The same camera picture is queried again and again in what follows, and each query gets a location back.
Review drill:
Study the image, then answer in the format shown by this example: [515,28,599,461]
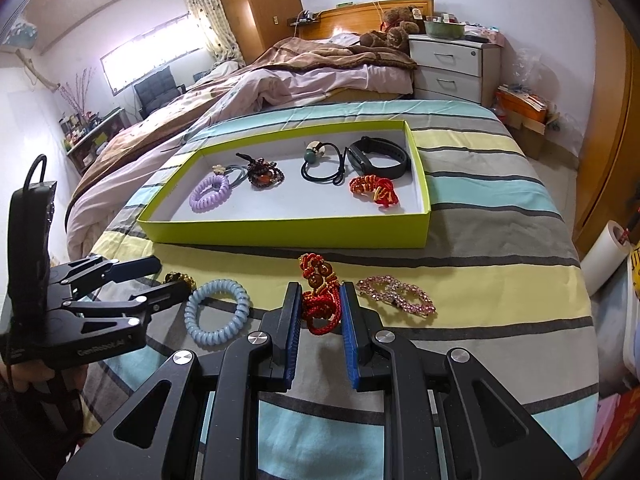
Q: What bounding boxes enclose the green basin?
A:
[424,21,466,40]

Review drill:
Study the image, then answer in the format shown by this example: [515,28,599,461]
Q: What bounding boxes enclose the dried flower branches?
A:
[57,67,96,116]

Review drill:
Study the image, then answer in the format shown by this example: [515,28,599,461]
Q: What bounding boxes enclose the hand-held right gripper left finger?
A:
[57,282,302,480]

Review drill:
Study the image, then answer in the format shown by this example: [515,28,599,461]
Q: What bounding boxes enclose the black cord teal bead hair tie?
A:
[300,141,351,182]

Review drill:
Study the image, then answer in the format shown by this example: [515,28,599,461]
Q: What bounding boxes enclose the floral curtain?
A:
[177,0,246,66]

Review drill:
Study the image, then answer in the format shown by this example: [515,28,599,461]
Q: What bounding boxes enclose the red and gold beaded bracelet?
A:
[348,174,401,208]

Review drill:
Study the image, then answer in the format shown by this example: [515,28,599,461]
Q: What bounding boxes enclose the orange box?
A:
[495,87,548,123]

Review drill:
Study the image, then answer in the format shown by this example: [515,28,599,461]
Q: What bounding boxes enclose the white paper roll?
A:
[580,221,632,297]

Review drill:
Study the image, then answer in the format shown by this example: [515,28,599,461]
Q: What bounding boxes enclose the pink and brown quilt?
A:
[66,32,418,261]

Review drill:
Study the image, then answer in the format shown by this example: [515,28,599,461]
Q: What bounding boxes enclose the grey hair tie with flower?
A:
[211,162,251,184]

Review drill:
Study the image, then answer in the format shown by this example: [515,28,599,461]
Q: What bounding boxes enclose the red bracelet with brown beads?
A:
[298,252,346,336]

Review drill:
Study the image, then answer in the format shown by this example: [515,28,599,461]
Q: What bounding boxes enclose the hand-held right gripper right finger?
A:
[341,281,583,480]

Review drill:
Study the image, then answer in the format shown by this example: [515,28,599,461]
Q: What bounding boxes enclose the light blue spiral hair tie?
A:
[184,279,251,348]

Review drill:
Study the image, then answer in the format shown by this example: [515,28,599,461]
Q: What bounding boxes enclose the black smart band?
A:
[347,136,412,180]

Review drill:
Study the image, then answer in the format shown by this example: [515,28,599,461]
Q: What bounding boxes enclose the window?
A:
[100,15,193,96]

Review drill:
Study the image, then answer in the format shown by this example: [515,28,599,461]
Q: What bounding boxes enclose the gold bead bracelet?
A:
[165,271,197,291]

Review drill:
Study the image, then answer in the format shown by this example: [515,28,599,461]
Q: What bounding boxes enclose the wooden headboard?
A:
[295,0,435,41]

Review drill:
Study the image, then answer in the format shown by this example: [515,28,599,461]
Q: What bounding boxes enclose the wide wooden wardrobe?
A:
[572,0,640,246]

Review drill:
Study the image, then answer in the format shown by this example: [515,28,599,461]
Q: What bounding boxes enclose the red printed box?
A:
[582,390,640,480]

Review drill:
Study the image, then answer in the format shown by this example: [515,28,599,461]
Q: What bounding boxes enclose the purple spiral hair tie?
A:
[190,174,231,212]

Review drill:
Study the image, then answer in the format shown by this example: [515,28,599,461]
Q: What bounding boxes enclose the pink crystal bead bracelet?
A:
[356,275,437,317]

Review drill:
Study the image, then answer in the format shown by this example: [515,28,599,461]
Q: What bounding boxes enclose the white nightstand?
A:
[407,35,502,108]

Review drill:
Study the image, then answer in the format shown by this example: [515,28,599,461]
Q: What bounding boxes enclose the green cardboard box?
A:
[137,120,432,250]

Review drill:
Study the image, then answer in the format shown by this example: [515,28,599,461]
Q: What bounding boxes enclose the brown cardboard box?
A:
[510,112,556,161]

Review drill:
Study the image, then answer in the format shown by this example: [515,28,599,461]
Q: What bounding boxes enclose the striped bed sheet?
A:
[80,99,601,480]

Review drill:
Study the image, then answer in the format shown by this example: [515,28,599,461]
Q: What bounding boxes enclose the brown teddy bear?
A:
[360,6,421,52]

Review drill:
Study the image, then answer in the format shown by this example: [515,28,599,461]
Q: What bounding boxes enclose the yellow printed box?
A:
[627,240,640,291]

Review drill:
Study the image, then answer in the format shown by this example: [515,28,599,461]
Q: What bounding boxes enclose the wall air conditioner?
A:
[2,17,38,51]

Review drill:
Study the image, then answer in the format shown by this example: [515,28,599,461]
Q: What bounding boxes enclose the dark brown beaded bracelet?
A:
[236,152,285,190]

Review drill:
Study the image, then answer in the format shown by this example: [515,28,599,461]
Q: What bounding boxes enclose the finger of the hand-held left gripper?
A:
[52,255,162,301]
[60,280,193,328]

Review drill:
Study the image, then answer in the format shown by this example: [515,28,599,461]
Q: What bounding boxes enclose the black office chair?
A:
[134,67,187,120]

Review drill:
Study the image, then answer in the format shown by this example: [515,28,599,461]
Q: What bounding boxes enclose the tall wooden wardrobe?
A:
[210,0,301,63]

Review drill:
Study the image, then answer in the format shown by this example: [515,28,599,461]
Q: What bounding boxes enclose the cluttered wooden shelf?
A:
[59,107,128,176]

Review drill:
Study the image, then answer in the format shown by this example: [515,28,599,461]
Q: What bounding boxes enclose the person's left hand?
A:
[0,361,88,395]

